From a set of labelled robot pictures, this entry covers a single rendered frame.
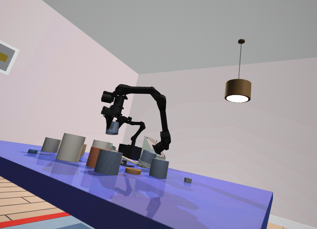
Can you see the orange ring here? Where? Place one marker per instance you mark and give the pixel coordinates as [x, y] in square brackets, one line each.
[133, 171]

